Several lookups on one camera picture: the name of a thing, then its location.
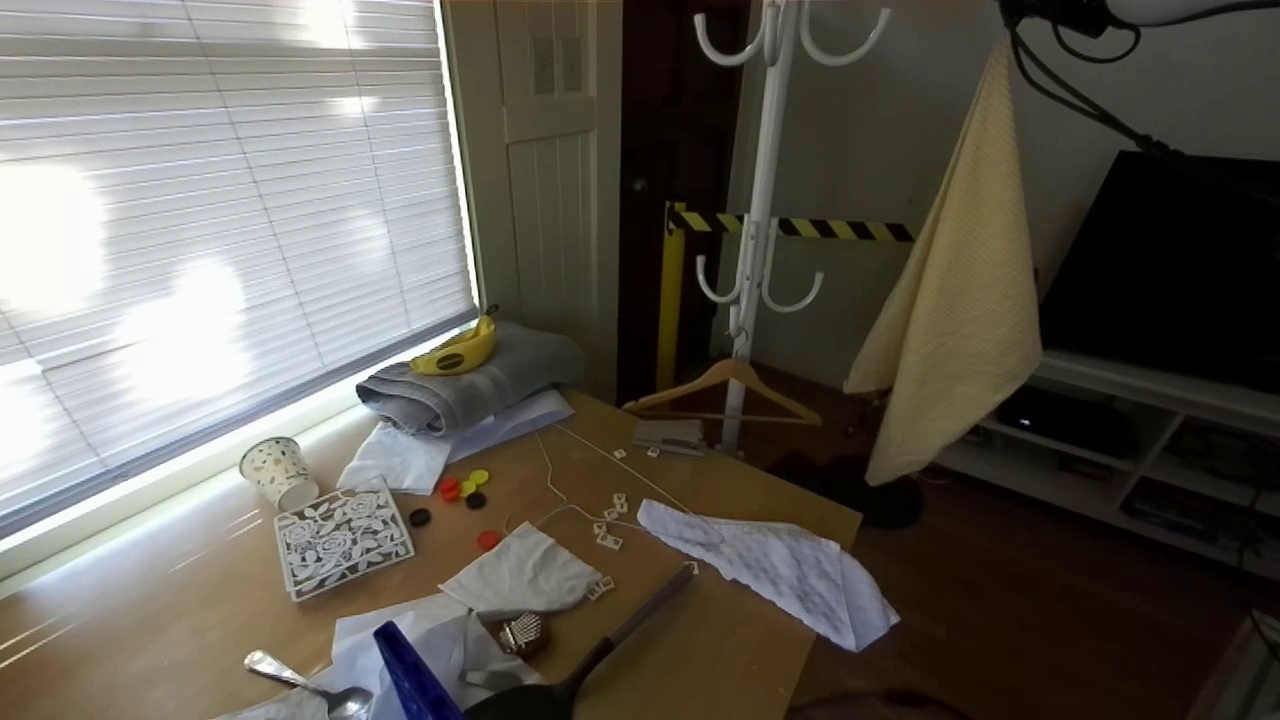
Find brown silver wrapped snack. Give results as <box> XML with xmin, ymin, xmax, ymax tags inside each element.
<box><xmin>479</xmin><ymin>607</ymin><xmax>550</xmax><ymax>664</ymax></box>

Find white patterned cloth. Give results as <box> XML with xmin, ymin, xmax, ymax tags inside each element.
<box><xmin>633</xmin><ymin>497</ymin><xmax>904</xmax><ymax>657</ymax></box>

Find blue grid game board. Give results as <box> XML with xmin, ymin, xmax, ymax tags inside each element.
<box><xmin>367</xmin><ymin>614</ymin><xmax>463</xmax><ymax>720</ymax></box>

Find black television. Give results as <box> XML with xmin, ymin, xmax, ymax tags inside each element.
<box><xmin>1035</xmin><ymin>146</ymin><xmax>1280</xmax><ymax>400</ymax></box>

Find grey folded towel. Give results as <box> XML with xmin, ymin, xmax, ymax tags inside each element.
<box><xmin>353</xmin><ymin>315</ymin><xmax>588</xmax><ymax>438</ymax></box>

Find yellow black striped barrier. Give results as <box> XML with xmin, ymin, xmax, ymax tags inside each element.
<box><xmin>651</xmin><ymin>195</ymin><xmax>928</xmax><ymax>533</ymax></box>

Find metal spoon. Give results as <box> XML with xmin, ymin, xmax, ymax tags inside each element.
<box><xmin>241</xmin><ymin>648</ymin><xmax>375</xmax><ymax>720</ymax></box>

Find white television stand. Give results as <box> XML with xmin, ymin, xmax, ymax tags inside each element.
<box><xmin>933</xmin><ymin>353</ymin><xmax>1280</xmax><ymax>585</ymax></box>

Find white window blinds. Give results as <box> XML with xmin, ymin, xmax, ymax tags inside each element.
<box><xmin>0</xmin><ymin>0</ymin><xmax>479</xmax><ymax>533</ymax></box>

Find pale blue sheet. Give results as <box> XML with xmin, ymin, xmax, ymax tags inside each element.
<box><xmin>442</xmin><ymin>387</ymin><xmax>576</xmax><ymax>466</ymax></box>

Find yellow towel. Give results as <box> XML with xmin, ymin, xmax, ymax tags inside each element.
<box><xmin>839</xmin><ymin>32</ymin><xmax>1049</xmax><ymax>492</ymax></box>

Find white folded cloth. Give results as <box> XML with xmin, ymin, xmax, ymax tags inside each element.
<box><xmin>333</xmin><ymin>415</ymin><xmax>456</xmax><ymax>500</ymax></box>

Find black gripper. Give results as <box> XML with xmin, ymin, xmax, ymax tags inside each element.
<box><xmin>995</xmin><ymin>0</ymin><xmax>1112</xmax><ymax>39</ymax></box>

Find clear plastic bag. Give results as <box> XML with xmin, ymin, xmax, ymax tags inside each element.
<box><xmin>214</xmin><ymin>592</ymin><xmax>550</xmax><ymax>720</ymax></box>

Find white panelled door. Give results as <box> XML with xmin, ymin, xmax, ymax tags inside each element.
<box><xmin>442</xmin><ymin>0</ymin><xmax>627</xmax><ymax>397</ymax></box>

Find dark brown wooden door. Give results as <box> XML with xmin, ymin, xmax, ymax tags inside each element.
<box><xmin>615</xmin><ymin>0</ymin><xmax>752</xmax><ymax>397</ymax></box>

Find black cable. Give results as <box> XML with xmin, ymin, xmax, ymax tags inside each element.
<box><xmin>1009</xmin><ymin>14</ymin><xmax>1205</xmax><ymax>158</ymax></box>

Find white patterned paper cup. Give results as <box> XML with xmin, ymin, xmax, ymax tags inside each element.
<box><xmin>237</xmin><ymin>433</ymin><xmax>325</xmax><ymax>515</ymax></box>

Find white coat rack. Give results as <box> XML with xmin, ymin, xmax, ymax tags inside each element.
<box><xmin>689</xmin><ymin>0</ymin><xmax>896</xmax><ymax>451</ymax></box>

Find white beaded cord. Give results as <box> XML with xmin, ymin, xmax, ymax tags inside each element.
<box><xmin>530</xmin><ymin>420</ymin><xmax>695</xmax><ymax>550</ymax></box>

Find black frying pan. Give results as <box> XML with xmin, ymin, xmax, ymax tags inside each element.
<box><xmin>456</xmin><ymin>562</ymin><xmax>695</xmax><ymax>720</ymax></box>

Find white patterned square box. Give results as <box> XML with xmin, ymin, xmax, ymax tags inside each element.
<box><xmin>268</xmin><ymin>481</ymin><xmax>419</xmax><ymax>607</ymax></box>

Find small grey flat object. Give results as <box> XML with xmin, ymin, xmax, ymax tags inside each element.
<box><xmin>627</xmin><ymin>415</ymin><xmax>711</xmax><ymax>463</ymax></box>

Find white napkin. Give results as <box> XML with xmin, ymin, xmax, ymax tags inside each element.
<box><xmin>435</xmin><ymin>515</ymin><xmax>615</xmax><ymax>618</ymax></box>

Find black media box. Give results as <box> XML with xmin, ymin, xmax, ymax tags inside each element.
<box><xmin>991</xmin><ymin>381</ymin><xmax>1145</xmax><ymax>463</ymax></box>

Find yellow banana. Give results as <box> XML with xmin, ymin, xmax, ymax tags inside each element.
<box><xmin>408</xmin><ymin>312</ymin><xmax>502</xmax><ymax>381</ymax></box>

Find wooden clothes hanger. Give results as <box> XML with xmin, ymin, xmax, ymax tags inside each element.
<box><xmin>619</xmin><ymin>355</ymin><xmax>827</xmax><ymax>433</ymax></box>

